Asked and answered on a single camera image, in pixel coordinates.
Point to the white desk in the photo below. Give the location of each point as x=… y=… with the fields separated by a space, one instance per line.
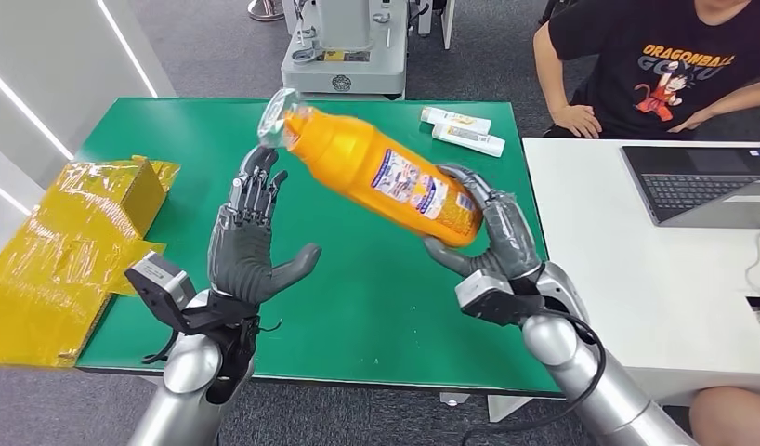
x=601 y=277

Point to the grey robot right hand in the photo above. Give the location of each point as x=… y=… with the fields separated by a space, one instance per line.
x=512 y=237

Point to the yellow film-wrapped cardboard box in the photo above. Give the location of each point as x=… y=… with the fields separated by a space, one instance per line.
x=66 y=258

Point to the grey laptop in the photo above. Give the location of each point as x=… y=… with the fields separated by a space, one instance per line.
x=694 y=184

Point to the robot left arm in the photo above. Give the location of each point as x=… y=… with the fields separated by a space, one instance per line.
x=183 y=369

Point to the white cabinet panel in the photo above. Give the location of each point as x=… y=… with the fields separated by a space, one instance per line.
x=448 y=24

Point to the grey machine base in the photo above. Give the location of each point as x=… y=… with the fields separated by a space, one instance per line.
x=343 y=68

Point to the orange bottle with clear cap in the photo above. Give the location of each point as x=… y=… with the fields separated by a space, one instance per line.
x=349 y=160

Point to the white tube with yellow print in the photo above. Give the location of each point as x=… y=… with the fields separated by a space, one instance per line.
x=454 y=119

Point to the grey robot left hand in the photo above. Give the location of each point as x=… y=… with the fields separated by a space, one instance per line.
x=241 y=252

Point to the chrome stand base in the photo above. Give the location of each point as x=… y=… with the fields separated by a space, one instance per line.
x=266 y=9

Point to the person's bare knee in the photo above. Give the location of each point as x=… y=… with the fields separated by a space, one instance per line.
x=737 y=418

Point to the person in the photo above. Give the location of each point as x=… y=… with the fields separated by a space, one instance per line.
x=651 y=37

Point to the person's left hand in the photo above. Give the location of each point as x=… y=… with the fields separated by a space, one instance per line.
x=693 y=121

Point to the person's right hand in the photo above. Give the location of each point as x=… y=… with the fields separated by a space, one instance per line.
x=577 y=120

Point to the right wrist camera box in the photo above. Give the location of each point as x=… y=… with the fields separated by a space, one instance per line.
x=491 y=298

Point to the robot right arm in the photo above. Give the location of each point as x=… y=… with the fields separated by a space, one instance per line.
x=601 y=394

